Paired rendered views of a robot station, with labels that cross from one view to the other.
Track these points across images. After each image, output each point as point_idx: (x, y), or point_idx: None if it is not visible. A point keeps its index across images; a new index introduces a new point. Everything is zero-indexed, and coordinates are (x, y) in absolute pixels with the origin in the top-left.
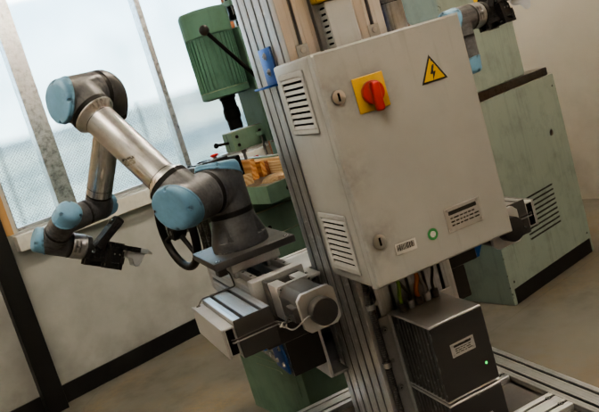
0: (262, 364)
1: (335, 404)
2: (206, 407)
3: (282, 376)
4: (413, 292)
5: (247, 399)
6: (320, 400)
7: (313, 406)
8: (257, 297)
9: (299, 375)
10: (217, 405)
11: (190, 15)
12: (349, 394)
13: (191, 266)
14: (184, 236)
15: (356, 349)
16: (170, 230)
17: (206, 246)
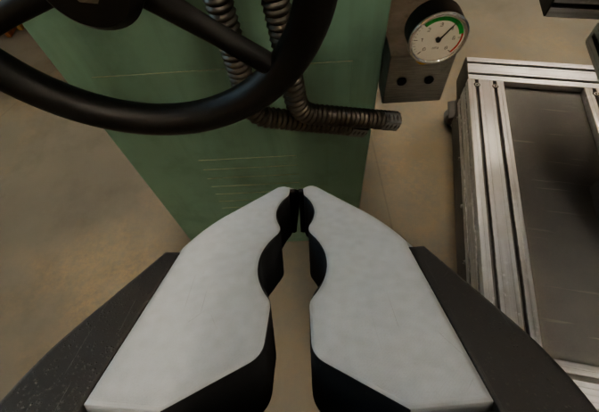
0: (243, 205)
1: (510, 221)
2: (109, 292)
3: (299, 209)
4: None
5: (166, 244)
6: (480, 227)
7: (488, 242)
8: None
9: (352, 199)
10: (123, 278)
11: None
12: (502, 196)
13: (233, 119)
14: None
15: None
16: None
17: (235, 20)
